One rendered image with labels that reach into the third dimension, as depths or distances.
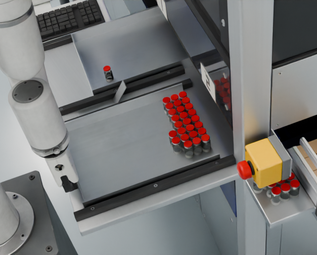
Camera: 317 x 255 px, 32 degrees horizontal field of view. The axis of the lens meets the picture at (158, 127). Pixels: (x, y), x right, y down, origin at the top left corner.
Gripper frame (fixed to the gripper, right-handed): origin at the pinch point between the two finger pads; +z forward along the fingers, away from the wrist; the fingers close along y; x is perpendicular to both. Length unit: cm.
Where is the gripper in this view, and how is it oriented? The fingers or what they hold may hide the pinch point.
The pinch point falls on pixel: (69, 183)
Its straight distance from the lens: 133.4
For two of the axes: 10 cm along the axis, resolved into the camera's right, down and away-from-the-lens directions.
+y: -3.3, -7.0, 6.4
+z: 1.3, 6.4, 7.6
